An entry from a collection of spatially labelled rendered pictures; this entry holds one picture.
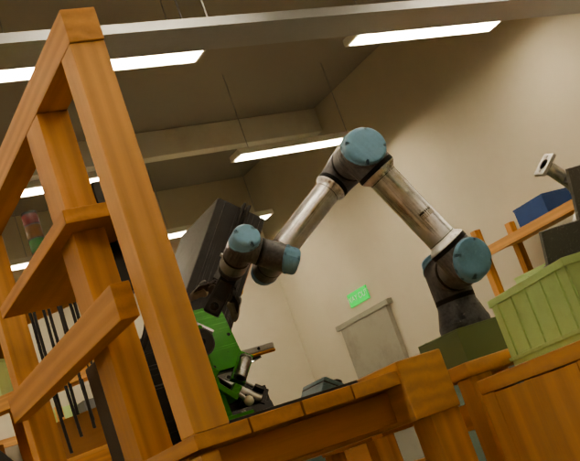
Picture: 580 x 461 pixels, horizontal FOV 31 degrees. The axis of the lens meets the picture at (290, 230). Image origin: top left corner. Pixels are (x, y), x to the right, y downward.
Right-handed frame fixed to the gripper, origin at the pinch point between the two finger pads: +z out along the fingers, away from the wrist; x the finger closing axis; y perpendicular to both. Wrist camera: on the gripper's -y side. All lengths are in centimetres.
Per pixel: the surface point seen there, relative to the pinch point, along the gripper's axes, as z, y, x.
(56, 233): -17.8, -11.1, 45.2
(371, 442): 22, -2, -60
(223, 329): 14.9, 7.0, -5.3
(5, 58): 160, 206, 158
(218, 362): 15.2, -4.1, -8.0
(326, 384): 7.2, -0.5, -38.7
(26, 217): 19, 17, 64
